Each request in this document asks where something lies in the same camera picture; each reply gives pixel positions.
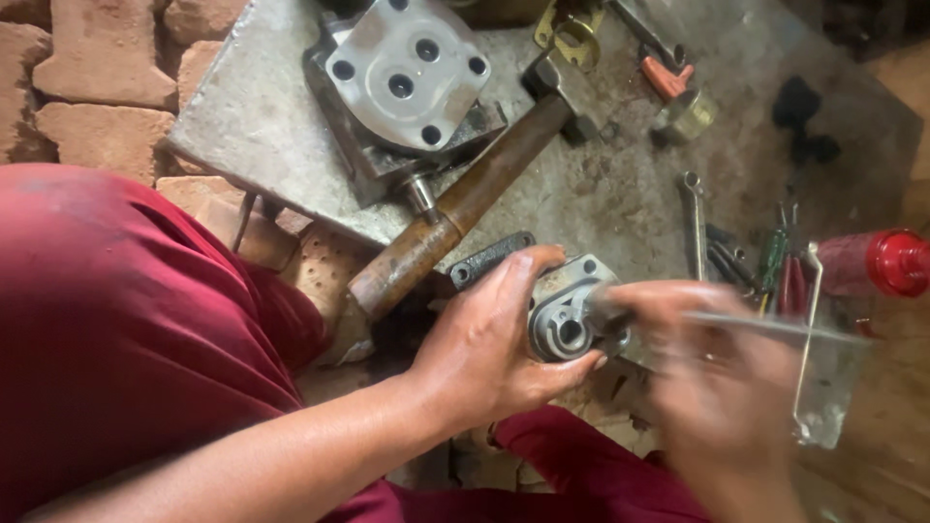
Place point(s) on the rusty brown hammer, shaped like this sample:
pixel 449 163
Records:
pixel 465 203

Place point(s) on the grey metal workbench plate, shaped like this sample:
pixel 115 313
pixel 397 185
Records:
pixel 552 138

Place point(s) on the large grey metal pump block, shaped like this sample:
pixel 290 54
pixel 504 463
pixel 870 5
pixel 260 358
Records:
pixel 403 94

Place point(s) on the brass gasket plate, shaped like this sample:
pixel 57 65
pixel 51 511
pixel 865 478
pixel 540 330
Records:
pixel 570 33

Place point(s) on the long grey metal spanner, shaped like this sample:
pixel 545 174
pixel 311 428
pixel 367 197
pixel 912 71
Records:
pixel 650 33

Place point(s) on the grey metal pump housing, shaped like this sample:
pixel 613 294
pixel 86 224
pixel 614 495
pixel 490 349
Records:
pixel 567 312

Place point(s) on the dark metal flange plate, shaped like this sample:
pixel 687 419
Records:
pixel 488 258

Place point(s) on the small brass cylinder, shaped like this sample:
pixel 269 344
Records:
pixel 686 116

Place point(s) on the dark metal bits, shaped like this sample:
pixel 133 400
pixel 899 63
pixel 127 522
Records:
pixel 730 258

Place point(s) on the person's right fingers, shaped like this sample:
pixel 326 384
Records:
pixel 654 309

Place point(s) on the person's right hand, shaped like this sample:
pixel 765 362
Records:
pixel 708 378

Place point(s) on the person's left hand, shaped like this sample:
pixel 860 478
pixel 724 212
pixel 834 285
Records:
pixel 483 349

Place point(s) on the person's maroon trousers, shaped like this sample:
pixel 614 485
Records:
pixel 145 327

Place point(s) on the clear plastic container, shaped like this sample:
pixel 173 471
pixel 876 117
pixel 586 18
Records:
pixel 828 378

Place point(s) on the black rag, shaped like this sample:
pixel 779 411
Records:
pixel 803 120

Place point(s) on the thin metal rod tool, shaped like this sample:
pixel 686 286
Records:
pixel 770 328

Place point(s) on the red capped plastic bottle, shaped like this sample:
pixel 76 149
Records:
pixel 879 261

